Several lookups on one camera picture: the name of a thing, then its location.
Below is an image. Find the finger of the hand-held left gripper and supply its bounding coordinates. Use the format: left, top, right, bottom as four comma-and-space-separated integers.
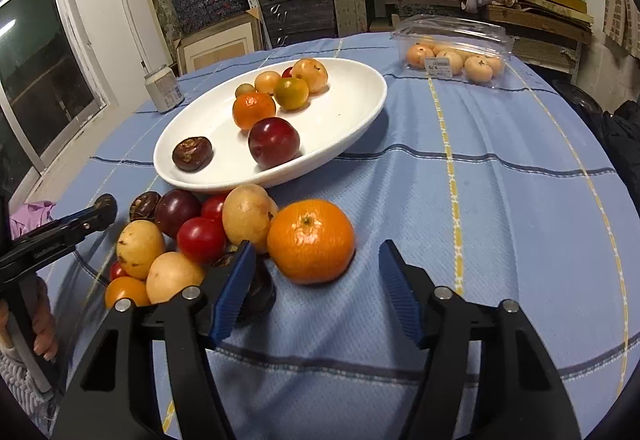
0, 193, 119, 279

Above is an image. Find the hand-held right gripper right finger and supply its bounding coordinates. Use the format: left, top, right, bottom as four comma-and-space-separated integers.
378, 240, 583, 440

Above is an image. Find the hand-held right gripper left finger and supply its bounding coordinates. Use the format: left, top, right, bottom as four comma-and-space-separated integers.
50, 240, 258, 440

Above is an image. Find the dark brown wrinkled fruit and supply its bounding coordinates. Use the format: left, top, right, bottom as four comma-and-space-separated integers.
172, 136, 215, 171
235, 260, 277, 323
130, 191, 163, 223

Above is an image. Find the small dark fruit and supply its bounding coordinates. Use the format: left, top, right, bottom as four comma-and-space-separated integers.
210, 253, 241, 273

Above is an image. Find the smooth beige round fruit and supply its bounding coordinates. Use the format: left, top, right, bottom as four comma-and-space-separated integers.
145, 251, 207, 305

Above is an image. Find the yellow brown-spotted fruit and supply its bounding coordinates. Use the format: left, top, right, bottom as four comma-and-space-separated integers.
116, 220, 166, 281

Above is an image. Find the orange tomato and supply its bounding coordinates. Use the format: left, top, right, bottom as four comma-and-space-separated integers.
104, 276, 151, 310

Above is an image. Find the large orange mandarin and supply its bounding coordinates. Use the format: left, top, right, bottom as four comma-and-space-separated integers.
266, 199, 357, 286

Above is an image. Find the dark red plum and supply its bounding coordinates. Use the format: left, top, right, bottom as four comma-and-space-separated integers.
248, 116, 302, 170
153, 189, 203, 239

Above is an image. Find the small orange mandarin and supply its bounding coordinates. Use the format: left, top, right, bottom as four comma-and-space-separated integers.
232, 92, 277, 131

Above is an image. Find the white oval plate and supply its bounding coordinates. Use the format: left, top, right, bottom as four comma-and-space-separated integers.
152, 57, 389, 195

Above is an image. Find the yellow-green tomato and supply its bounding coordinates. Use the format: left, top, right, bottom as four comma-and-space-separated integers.
273, 76, 310, 112

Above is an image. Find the small beige fruit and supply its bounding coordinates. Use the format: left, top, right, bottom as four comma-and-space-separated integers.
254, 70, 282, 95

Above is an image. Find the ribbed orange-beige fruit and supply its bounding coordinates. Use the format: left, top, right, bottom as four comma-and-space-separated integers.
291, 58, 330, 95

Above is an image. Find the person's left forearm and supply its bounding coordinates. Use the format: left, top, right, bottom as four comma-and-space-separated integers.
0, 340, 53, 426

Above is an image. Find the cluster of pale packaged fruits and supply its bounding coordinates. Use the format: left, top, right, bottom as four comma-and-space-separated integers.
406, 38, 505, 84

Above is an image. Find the person's left hand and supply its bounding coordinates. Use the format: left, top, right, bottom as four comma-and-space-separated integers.
29, 279, 59, 362

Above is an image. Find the purple cloth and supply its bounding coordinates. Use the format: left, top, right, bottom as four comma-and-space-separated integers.
10, 201, 58, 236

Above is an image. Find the blue checked tablecloth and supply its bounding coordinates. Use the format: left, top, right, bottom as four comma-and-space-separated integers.
47, 33, 631, 440

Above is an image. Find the white framed window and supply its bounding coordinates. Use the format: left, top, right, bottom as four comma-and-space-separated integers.
0, 0, 108, 206

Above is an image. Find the white jar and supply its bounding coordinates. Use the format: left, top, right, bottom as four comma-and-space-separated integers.
144, 64, 185, 113

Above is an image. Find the white leaning board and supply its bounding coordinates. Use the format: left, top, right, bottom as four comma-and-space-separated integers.
116, 0, 176, 71

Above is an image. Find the green marble slab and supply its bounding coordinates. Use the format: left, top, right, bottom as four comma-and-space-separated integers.
141, 0, 183, 54

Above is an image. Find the dark round object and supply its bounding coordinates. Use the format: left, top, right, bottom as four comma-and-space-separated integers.
552, 80, 603, 121

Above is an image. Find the clear plastic clamshell box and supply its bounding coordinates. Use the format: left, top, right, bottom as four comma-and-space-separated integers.
390, 14, 516, 88

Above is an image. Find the black bag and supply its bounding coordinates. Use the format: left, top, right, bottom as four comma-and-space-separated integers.
597, 100, 640, 201

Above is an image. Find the stack of dark grey boxes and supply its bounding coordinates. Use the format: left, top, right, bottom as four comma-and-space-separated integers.
255, 0, 336, 48

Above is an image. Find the hanging woven mat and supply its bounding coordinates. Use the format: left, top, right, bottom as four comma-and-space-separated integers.
602, 0, 640, 58

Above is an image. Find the cardboard picture frame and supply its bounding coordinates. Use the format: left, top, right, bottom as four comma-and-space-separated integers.
175, 9, 265, 74

